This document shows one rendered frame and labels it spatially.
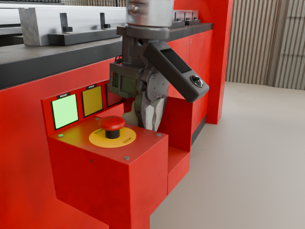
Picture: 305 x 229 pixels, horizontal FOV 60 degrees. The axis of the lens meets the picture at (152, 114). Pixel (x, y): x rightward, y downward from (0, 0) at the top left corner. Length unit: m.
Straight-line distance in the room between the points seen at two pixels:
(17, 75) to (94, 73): 0.25
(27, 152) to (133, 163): 0.32
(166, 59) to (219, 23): 1.89
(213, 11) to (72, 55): 1.75
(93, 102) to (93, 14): 0.52
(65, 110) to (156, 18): 0.20
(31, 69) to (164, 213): 1.06
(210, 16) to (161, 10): 1.90
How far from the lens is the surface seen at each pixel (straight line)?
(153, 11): 0.41
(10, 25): 1.07
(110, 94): 0.52
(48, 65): 0.62
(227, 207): 1.53
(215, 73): 2.35
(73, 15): 0.88
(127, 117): 0.49
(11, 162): 0.59
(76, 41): 0.80
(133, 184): 0.36
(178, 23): 1.61
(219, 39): 2.31
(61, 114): 0.44
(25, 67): 0.58
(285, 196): 1.71
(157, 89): 0.45
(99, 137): 0.41
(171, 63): 0.42
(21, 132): 0.59
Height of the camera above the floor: 0.96
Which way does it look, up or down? 21 degrees down
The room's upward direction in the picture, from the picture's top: straight up
